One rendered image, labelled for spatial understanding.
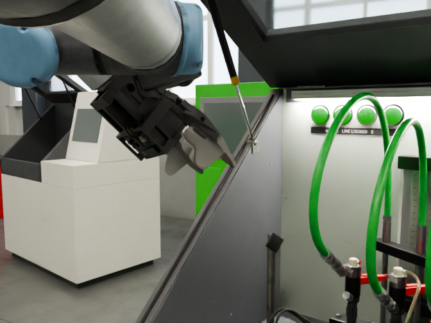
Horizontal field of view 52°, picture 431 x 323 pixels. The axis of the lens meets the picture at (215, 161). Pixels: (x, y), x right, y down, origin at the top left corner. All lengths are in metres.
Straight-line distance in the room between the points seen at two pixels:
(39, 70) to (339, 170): 0.85
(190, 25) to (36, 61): 0.15
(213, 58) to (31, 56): 5.03
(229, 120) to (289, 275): 2.59
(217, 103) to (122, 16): 3.59
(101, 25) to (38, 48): 0.23
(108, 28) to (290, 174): 1.01
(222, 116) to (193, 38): 3.35
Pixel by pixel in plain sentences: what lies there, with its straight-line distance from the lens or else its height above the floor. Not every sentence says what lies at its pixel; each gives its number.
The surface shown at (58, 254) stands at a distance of 3.84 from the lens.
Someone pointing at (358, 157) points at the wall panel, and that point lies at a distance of 1.14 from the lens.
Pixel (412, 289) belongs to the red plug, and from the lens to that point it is 0.88.
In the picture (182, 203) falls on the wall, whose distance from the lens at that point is 5.75.
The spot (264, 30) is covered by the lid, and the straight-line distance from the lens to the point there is 1.09.
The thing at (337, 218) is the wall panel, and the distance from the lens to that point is 1.18.
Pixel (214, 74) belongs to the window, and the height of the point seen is 1.83.
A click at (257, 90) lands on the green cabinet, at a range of 3.63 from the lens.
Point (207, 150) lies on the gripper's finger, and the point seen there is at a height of 1.33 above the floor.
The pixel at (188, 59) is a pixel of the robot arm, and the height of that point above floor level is 1.44.
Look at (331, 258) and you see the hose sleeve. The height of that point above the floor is 1.15.
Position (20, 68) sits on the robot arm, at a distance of 0.48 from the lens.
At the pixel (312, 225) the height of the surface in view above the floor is 1.22.
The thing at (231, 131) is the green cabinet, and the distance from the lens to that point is 3.75.
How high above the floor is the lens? 1.39
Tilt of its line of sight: 7 degrees down
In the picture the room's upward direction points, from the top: straight up
